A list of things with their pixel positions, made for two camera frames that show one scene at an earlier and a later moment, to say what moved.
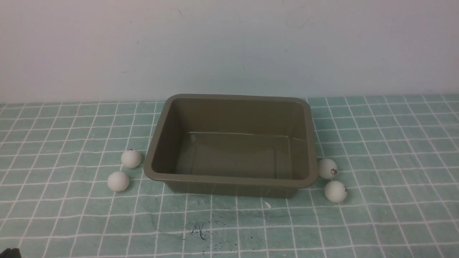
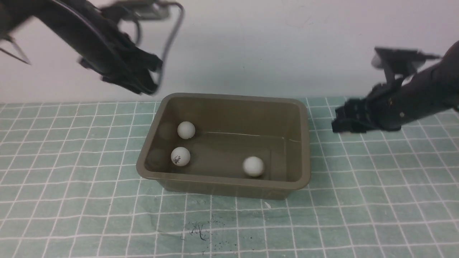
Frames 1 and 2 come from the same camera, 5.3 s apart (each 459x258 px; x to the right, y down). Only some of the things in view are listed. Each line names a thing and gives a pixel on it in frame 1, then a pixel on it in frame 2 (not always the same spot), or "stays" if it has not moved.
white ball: (131, 158) to (186, 130)
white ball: (327, 168) to (253, 166)
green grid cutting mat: (73, 185) stays
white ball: (118, 181) to (180, 156)
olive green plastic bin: (233, 146) stays
